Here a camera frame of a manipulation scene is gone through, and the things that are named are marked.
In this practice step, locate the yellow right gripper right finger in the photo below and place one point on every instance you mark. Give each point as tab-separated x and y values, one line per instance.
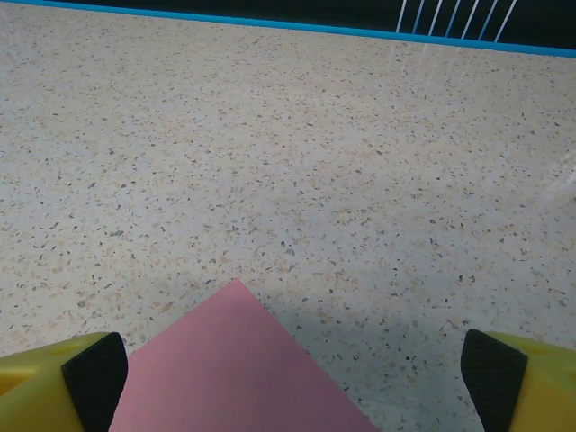
531	387

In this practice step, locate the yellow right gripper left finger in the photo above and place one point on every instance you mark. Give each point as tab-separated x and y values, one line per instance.
40	387

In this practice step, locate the pink square paper sheet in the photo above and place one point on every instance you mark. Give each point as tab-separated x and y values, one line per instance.
234	360

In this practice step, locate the blue table edge strip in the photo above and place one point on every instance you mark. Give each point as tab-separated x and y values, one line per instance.
315	27

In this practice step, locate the blue gear print panel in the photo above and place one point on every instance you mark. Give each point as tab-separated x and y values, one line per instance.
270	6

